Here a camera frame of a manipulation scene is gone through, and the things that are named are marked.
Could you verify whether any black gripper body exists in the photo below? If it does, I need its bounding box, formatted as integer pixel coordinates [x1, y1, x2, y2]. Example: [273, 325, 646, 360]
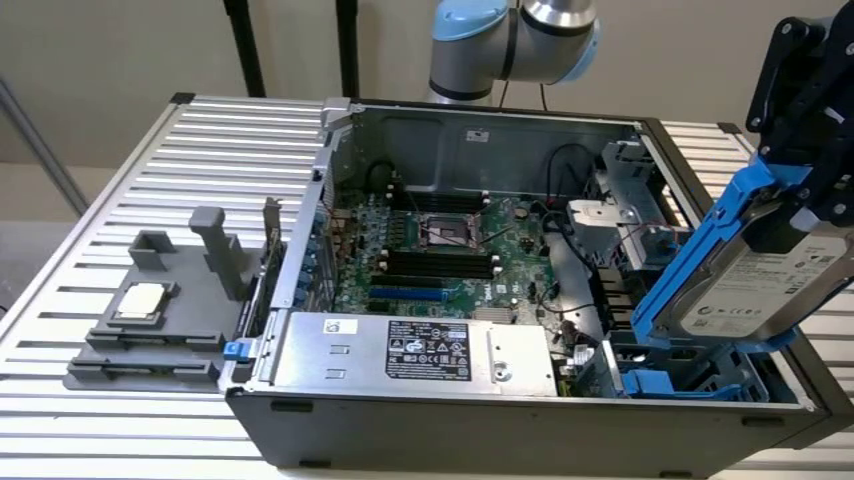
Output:
[797, 13, 854, 177]

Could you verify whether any hard disk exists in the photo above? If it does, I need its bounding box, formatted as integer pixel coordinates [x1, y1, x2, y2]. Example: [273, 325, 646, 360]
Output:
[630, 153, 850, 357]

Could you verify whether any metal disk bay cage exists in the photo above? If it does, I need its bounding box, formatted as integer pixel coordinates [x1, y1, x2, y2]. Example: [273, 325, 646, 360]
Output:
[565, 139, 693, 274]

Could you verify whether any blue empty disk carrier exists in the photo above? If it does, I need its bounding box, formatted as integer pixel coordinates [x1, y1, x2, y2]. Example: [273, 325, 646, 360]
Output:
[618, 349, 770, 402]

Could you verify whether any blue expansion slot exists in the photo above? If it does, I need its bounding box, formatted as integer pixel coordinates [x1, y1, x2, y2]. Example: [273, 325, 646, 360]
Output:
[369, 287, 447, 302]

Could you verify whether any small silver chipset heatsink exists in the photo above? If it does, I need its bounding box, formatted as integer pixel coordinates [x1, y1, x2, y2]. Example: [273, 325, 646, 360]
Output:
[475, 306, 521, 325]

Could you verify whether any green motherboard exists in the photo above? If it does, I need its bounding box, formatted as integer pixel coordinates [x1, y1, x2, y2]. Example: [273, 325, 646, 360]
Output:
[330, 192, 569, 351]

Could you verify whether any CPU socket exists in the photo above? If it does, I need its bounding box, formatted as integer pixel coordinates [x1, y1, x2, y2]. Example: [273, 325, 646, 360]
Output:
[417, 212, 484, 250]

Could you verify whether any black open PC case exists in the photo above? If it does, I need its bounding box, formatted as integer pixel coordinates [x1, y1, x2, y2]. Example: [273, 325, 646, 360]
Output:
[223, 97, 836, 470]

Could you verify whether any silver power supply unit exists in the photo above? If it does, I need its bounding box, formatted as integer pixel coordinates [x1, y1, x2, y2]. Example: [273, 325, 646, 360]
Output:
[270, 310, 560, 397]

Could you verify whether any black stand pole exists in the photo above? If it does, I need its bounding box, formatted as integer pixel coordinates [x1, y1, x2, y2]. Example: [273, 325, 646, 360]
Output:
[225, 0, 269, 99]
[335, 0, 363, 99]

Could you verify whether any graphics card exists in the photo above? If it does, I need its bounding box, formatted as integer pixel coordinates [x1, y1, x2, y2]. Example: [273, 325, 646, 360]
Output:
[241, 196, 287, 337]

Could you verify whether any grey parts rack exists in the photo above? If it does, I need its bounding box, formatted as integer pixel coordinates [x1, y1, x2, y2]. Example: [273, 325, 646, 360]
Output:
[63, 206, 270, 395]

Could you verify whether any silver CPU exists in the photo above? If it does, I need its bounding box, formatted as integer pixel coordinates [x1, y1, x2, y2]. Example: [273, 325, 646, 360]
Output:
[115, 281, 179, 321]

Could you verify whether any green RAM stick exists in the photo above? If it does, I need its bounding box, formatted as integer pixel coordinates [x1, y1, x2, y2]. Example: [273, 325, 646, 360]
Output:
[91, 366, 210, 380]

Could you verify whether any grey metal pole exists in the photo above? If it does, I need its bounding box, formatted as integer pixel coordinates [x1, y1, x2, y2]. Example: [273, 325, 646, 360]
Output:
[0, 78, 90, 217]

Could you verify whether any red wire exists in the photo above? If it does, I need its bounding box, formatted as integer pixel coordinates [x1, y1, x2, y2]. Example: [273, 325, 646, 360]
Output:
[612, 225, 690, 262]

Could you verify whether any black looped cable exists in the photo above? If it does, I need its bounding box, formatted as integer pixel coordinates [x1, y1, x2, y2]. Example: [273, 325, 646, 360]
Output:
[545, 143, 604, 202]

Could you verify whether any disk wire with white tag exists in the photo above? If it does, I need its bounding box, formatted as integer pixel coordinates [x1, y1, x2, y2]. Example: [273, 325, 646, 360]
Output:
[552, 319, 600, 374]

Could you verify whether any thin cable behind arm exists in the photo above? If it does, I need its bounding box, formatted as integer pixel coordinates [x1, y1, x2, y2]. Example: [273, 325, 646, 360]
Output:
[498, 82, 553, 112]

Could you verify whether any short black cable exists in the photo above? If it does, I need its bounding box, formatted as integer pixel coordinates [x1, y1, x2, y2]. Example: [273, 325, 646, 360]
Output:
[363, 159, 403, 187]

